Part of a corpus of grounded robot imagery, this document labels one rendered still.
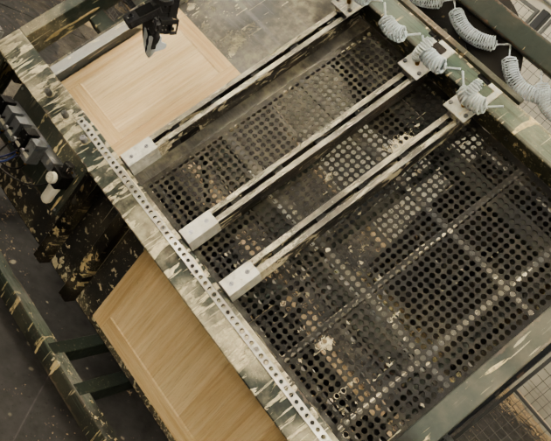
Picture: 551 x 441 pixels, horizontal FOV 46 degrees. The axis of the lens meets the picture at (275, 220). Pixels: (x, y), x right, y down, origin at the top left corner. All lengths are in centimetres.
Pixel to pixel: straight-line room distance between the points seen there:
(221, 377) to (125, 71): 124
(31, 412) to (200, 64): 147
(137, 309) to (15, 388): 54
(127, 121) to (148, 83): 18
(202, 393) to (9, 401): 72
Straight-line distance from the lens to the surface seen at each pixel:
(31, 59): 279
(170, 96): 254
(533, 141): 236
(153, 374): 259
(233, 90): 244
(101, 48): 274
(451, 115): 237
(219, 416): 244
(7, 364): 277
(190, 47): 266
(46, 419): 268
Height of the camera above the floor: 190
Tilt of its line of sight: 20 degrees down
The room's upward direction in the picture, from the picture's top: 41 degrees clockwise
